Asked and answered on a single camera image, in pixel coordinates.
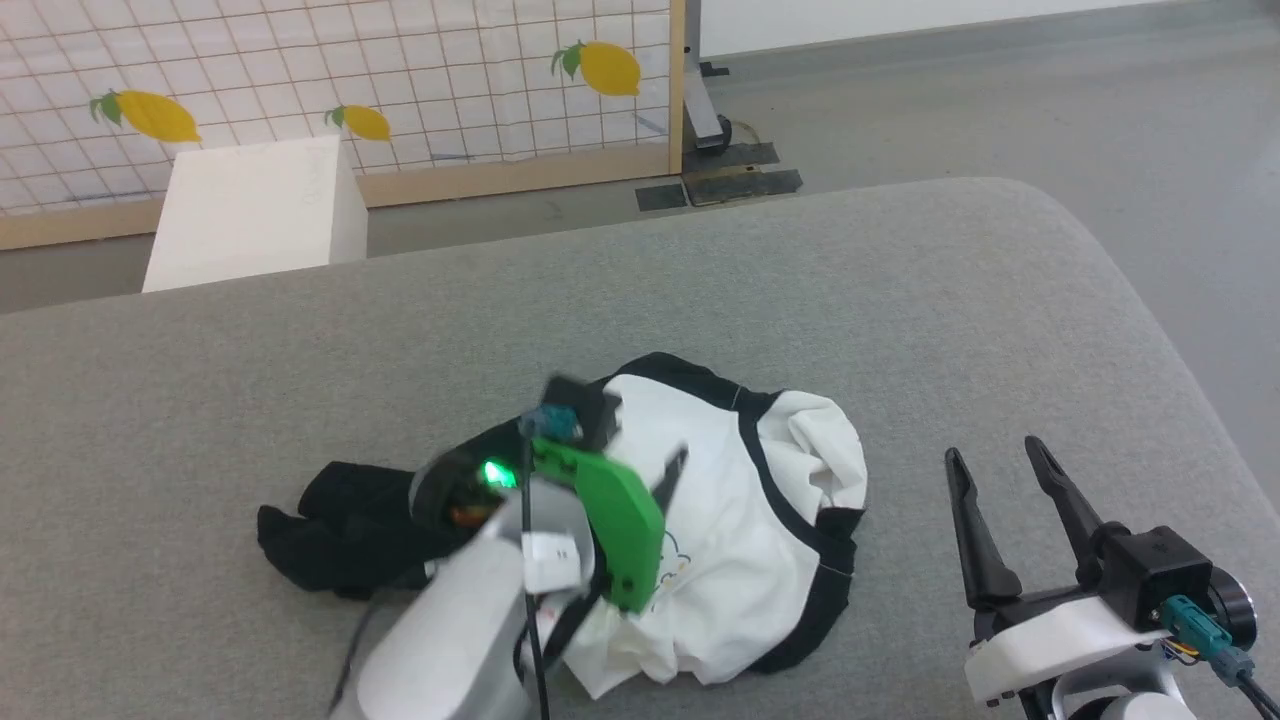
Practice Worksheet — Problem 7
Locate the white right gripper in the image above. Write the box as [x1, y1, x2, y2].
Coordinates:
[944, 435, 1171, 707]

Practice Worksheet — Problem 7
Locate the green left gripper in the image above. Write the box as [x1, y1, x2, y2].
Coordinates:
[529, 438, 691, 615]

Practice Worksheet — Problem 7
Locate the white garment with black trim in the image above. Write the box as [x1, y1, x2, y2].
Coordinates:
[257, 352, 869, 700]

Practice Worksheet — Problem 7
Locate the long black floor plate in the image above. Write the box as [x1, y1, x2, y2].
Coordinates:
[682, 142, 804, 207]

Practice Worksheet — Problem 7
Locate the grey metal stand leg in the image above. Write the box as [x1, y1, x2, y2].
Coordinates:
[685, 0, 737, 153]

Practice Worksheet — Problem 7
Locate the lemon print partition screen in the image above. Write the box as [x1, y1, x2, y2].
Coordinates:
[0, 0, 687, 251]

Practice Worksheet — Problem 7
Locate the white box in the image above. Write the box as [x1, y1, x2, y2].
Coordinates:
[142, 135, 369, 294]

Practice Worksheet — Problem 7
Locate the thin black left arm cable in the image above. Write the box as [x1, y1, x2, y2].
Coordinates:
[518, 430, 553, 720]

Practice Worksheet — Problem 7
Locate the teal connector with black cable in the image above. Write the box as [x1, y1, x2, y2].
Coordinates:
[1160, 594, 1280, 720]

